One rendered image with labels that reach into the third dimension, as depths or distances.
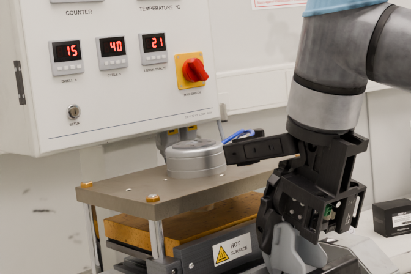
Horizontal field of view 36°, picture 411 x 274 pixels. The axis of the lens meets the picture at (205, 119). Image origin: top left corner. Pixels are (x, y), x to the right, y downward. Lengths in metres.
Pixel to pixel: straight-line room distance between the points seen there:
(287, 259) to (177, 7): 0.44
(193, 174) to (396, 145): 1.09
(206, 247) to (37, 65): 0.33
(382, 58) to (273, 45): 0.97
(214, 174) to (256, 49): 0.75
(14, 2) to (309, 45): 0.41
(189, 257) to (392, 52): 0.32
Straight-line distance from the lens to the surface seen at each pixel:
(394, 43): 0.59
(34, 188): 1.33
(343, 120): 0.64
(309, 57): 0.63
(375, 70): 0.61
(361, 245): 0.86
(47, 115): 0.87
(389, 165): 1.82
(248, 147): 0.72
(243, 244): 0.78
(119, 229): 0.84
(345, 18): 0.61
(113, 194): 0.77
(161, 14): 0.97
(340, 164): 0.65
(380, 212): 1.53
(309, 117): 0.64
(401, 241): 1.50
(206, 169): 0.81
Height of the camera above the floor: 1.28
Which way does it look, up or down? 7 degrees down
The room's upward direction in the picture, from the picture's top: 6 degrees counter-clockwise
